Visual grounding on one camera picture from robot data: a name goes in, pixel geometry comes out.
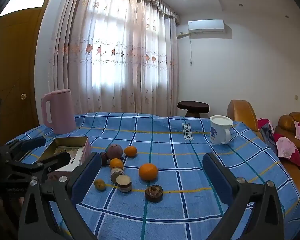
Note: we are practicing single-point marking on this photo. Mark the small brown round fruit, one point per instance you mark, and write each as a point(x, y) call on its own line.
point(104, 158)

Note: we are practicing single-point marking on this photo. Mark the round brown cake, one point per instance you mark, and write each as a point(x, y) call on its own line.
point(154, 193)

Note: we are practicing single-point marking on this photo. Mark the purple striped sweet potato piece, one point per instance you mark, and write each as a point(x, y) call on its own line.
point(115, 175)

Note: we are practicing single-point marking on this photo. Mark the blue checked tablecloth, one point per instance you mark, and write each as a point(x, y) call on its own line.
point(177, 140)

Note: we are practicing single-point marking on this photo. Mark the pink metal tin box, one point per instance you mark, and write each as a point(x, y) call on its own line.
point(50, 150)

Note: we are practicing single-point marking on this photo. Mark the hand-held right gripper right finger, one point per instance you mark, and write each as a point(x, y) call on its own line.
point(217, 180)

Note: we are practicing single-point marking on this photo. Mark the dark round stool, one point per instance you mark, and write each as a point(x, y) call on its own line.
point(193, 105)

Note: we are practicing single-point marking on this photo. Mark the white cloth label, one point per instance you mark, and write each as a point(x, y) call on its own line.
point(185, 131)

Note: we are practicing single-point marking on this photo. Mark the purple round fruit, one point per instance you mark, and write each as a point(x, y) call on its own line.
point(114, 152)

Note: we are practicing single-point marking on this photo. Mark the white mug with blue print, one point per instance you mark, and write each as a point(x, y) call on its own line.
point(218, 130)

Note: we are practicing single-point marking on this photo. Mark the cream-topped sweet potato piece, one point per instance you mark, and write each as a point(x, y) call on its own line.
point(123, 183)

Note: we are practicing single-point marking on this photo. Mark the pink electric kettle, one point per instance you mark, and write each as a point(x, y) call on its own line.
point(62, 112)

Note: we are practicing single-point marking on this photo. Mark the brass door knob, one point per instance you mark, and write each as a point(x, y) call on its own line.
point(23, 96)

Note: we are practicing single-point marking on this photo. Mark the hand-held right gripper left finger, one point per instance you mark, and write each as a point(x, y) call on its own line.
point(86, 180)

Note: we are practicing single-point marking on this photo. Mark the transom window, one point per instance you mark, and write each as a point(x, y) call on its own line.
point(27, 0)

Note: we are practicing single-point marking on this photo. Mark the sheer floral curtain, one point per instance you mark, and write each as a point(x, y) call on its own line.
point(115, 55)

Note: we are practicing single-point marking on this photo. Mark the air conditioner pipe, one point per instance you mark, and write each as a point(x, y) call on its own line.
point(182, 35)

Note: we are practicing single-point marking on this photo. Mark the red and blue bag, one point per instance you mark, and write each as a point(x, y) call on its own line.
point(266, 131)

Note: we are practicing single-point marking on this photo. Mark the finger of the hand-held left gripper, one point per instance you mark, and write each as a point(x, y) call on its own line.
point(33, 142)
point(61, 158)

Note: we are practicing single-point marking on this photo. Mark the white air conditioner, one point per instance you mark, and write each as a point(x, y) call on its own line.
point(206, 26)

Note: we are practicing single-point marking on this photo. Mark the brown leather sofa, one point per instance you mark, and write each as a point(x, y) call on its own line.
point(287, 121)

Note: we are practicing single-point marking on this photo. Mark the small orange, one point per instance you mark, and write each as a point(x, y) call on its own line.
point(130, 151)
point(116, 163)

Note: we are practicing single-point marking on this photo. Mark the wooden door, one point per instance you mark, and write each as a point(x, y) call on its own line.
point(15, 67)

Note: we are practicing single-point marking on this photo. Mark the small green-brown kiwi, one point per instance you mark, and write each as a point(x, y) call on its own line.
point(99, 185)

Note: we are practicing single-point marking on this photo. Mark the large orange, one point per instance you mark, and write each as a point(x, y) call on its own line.
point(148, 171)

